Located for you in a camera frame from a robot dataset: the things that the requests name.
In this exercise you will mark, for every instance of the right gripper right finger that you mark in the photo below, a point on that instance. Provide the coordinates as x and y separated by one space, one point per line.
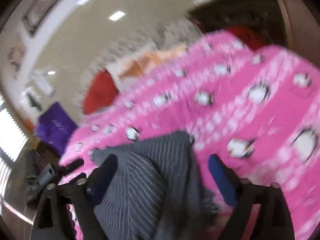
273 220

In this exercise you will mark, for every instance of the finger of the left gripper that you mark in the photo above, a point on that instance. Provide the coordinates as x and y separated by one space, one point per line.
66 170

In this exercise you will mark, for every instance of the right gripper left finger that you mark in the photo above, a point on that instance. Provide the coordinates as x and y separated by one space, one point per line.
84 193

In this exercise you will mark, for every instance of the grey pinstriped coat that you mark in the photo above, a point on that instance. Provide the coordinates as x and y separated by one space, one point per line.
156 192

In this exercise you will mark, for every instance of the purple shopping bag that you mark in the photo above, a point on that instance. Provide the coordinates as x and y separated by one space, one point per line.
55 128

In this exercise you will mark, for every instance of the red pillow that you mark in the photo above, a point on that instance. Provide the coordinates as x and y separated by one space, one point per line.
101 93

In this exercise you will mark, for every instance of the pink penguin blanket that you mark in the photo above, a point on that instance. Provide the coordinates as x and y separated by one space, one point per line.
258 110

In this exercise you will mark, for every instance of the white pillow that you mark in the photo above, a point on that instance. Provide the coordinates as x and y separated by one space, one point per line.
122 64

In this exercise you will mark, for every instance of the orange fringed scarf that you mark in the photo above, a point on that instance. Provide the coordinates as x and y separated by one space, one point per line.
153 60

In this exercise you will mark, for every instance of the dark carved wooden cabinet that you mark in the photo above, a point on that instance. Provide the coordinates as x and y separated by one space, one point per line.
257 23

